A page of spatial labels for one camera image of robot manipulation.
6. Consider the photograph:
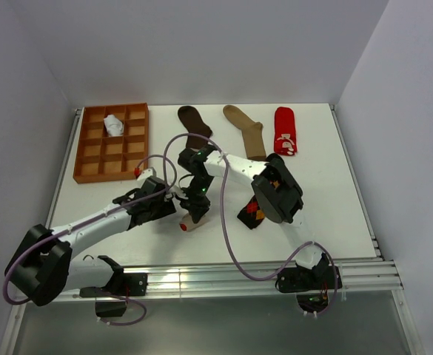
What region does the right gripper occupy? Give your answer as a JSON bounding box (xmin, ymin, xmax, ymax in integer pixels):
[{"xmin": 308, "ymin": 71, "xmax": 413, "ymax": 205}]
[{"xmin": 177, "ymin": 175, "xmax": 215, "ymax": 223}]

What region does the beige and red reindeer sock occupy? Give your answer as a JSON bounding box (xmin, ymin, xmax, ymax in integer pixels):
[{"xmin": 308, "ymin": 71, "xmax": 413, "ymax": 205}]
[{"xmin": 179, "ymin": 214, "xmax": 208, "ymax": 232}]

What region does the black orange argyle sock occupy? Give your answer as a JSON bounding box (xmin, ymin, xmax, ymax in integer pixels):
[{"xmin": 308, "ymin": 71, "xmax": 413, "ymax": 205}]
[{"xmin": 237, "ymin": 196, "xmax": 265, "ymax": 229}]

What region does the white sock with black stripes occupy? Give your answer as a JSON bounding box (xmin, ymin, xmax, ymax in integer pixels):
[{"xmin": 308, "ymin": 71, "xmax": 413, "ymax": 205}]
[{"xmin": 104, "ymin": 115, "xmax": 124, "ymax": 137}]

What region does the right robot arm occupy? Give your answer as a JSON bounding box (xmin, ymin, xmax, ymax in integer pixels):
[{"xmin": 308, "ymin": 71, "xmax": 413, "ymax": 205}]
[{"xmin": 178, "ymin": 144, "xmax": 303, "ymax": 281}]

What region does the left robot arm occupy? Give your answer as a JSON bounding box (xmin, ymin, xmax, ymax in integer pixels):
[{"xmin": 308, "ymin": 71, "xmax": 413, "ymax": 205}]
[{"xmin": 3, "ymin": 175, "xmax": 175, "ymax": 306}]

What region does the orange compartment tray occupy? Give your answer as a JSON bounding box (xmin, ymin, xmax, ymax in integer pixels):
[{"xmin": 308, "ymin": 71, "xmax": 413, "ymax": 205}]
[{"xmin": 73, "ymin": 103, "xmax": 150, "ymax": 183}]

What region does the dark brown sock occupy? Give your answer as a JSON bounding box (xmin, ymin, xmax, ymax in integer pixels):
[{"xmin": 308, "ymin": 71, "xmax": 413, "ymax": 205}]
[{"xmin": 177, "ymin": 106, "xmax": 212, "ymax": 150}]

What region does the tan sock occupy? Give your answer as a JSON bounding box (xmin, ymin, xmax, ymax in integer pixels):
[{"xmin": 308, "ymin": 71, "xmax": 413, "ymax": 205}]
[{"xmin": 223, "ymin": 105, "xmax": 266, "ymax": 161}]

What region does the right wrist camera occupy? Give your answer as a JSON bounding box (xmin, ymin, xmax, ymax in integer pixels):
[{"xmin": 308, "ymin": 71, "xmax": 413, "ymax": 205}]
[{"xmin": 165, "ymin": 186, "xmax": 188, "ymax": 200}]

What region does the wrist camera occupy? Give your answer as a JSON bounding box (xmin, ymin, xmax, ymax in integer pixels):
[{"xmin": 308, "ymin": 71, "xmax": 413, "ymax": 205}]
[
  {"xmin": 165, "ymin": 186, "xmax": 188, "ymax": 200},
  {"xmin": 134, "ymin": 167, "xmax": 155, "ymax": 181}
]

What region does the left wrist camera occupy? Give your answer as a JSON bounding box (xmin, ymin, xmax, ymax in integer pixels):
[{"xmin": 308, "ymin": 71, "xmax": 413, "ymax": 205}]
[{"xmin": 134, "ymin": 167, "xmax": 155, "ymax": 181}]

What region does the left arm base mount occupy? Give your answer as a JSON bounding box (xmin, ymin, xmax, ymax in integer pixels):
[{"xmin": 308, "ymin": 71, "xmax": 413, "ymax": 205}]
[{"xmin": 79, "ymin": 272, "xmax": 148, "ymax": 319}]

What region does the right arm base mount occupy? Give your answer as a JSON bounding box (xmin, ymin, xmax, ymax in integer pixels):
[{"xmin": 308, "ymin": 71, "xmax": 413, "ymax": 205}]
[{"xmin": 275, "ymin": 266, "xmax": 343, "ymax": 317}]

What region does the aluminium rail frame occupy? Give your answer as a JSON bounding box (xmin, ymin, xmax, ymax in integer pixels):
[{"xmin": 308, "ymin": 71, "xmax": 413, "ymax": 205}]
[{"xmin": 0, "ymin": 104, "xmax": 426, "ymax": 354}]

